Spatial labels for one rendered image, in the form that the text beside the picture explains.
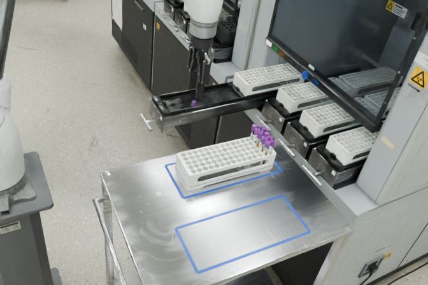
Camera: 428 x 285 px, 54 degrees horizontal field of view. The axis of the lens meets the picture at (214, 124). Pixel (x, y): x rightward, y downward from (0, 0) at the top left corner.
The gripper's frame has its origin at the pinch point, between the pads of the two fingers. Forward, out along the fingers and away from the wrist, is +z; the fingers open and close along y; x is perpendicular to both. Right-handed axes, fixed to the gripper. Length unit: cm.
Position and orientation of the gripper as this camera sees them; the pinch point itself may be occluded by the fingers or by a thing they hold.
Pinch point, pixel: (196, 85)
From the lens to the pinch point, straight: 153.6
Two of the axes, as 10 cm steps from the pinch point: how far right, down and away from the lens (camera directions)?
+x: -8.7, 2.0, -4.4
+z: -1.3, 7.8, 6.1
